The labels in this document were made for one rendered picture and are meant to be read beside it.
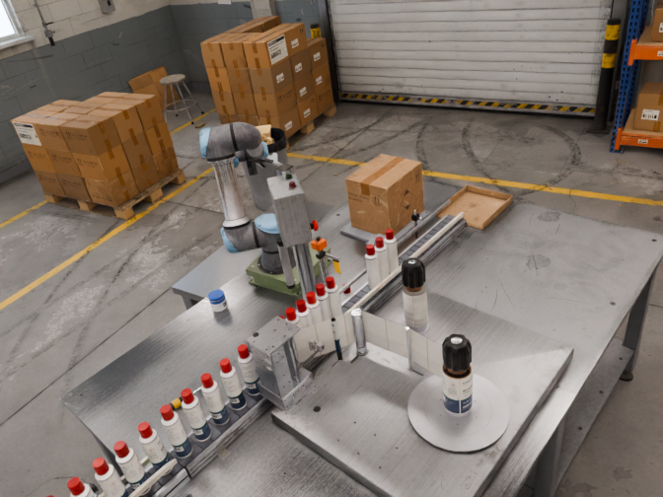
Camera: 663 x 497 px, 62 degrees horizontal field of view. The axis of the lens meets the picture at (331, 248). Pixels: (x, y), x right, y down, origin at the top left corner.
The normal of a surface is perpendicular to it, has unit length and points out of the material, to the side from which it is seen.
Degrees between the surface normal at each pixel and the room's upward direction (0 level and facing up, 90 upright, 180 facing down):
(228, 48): 89
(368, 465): 0
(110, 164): 90
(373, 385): 0
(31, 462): 0
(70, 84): 90
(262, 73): 89
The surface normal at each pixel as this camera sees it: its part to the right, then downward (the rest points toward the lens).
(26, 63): 0.84, 0.19
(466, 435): -0.14, -0.83
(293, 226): 0.23, 0.51
